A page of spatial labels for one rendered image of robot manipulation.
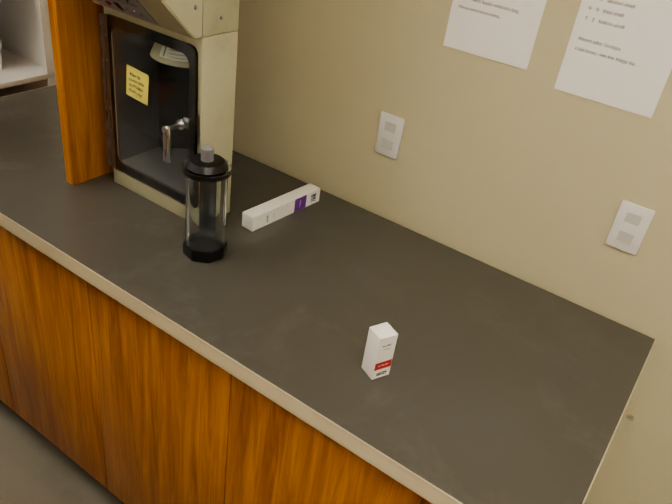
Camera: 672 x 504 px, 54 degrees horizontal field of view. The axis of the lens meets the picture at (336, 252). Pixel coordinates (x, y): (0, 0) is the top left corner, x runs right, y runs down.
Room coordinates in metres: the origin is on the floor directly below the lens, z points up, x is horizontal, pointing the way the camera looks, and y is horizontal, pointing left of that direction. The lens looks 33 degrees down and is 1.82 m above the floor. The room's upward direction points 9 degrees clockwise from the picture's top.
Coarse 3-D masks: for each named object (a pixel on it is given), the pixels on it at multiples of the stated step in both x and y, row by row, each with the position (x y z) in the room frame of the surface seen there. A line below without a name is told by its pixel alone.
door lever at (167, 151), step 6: (180, 120) 1.40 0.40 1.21; (168, 126) 1.36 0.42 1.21; (174, 126) 1.38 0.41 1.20; (180, 126) 1.39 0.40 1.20; (168, 132) 1.36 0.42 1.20; (168, 138) 1.36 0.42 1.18; (168, 144) 1.36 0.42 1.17; (168, 150) 1.36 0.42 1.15; (168, 156) 1.36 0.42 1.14; (168, 162) 1.36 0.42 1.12
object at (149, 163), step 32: (128, 32) 1.49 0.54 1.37; (128, 64) 1.49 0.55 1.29; (160, 64) 1.44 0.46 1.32; (192, 64) 1.38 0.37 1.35; (128, 96) 1.49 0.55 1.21; (160, 96) 1.44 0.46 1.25; (192, 96) 1.38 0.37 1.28; (128, 128) 1.50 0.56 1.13; (160, 128) 1.44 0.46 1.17; (192, 128) 1.38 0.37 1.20; (128, 160) 1.50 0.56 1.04; (160, 160) 1.44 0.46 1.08; (160, 192) 1.44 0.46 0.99
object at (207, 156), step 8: (208, 152) 1.27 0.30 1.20; (192, 160) 1.27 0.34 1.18; (200, 160) 1.27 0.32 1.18; (208, 160) 1.27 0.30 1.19; (216, 160) 1.29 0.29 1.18; (224, 160) 1.29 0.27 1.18; (192, 168) 1.25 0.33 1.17; (200, 168) 1.24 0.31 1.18; (208, 168) 1.25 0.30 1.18; (216, 168) 1.26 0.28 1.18; (224, 168) 1.27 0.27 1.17
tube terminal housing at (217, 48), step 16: (208, 0) 1.40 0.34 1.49; (224, 0) 1.44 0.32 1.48; (128, 16) 1.50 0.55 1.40; (208, 16) 1.40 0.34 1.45; (224, 16) 1.44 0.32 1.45; (160, 32) 1.45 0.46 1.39; (208, 32) 1.40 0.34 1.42; (224, 32) 1.44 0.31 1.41; (208, 48) 1.40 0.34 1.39; (224, 48) 1.45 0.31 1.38; (208, 64) 1.40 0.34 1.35; (224, 64) 1.45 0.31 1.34; (208, 80) 1.40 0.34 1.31; (224, 80) 1.45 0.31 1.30; (208, 96) 1.40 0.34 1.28; (224, 96) 1.45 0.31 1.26; (208, 112) 1.41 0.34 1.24; (224, 112) 1.45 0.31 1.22; (208, 128) 1.41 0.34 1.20; (224, 128) 1.45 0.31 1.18; (208, 144) 1.41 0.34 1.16; (224, 144) 1.46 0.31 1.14; (128, 176) 1.52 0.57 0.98; (144, 192) 1.49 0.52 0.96; (176, 208) 1.43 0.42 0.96
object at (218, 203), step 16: (208, 176) 1.23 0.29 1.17; (192, 192) 1.24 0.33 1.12; (208, 192) 1.24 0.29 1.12; (224, 192) 1.27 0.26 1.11; (192, 208) 1.24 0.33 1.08; (208, 208) 1.24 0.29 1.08; (224, 208) 1.27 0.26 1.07; (192, 224) 1.24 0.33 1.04; (208, 224) 1.24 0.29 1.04; (224, 224) 1.27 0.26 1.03; (192, 240) 1.24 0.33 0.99; (208, 240) 1.24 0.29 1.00; (224, 240) 1.28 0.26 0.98
